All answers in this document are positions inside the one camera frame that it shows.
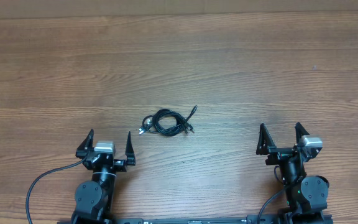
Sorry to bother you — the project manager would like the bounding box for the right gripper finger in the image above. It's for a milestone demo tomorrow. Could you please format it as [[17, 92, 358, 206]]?
[[295, 122, 309, 144], [256, 123, 277, 155]]

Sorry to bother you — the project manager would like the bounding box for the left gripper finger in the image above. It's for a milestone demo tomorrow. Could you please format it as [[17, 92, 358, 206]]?
[[75, 129, 94, 158], [125, 132, 135, 166]]

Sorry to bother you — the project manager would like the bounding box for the thin black audio cable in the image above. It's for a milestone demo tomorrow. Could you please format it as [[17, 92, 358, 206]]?
[[141, 105, 198, 135]]

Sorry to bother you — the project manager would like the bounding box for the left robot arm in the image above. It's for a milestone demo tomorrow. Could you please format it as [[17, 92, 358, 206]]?
[[70, 130, 136, 224]]

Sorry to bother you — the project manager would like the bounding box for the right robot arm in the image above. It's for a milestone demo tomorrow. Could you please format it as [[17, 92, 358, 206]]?
[[255, 123, 333, 224]]

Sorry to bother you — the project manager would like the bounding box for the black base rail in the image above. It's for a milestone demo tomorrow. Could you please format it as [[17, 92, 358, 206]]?
[[113, 213, 334, 224]]

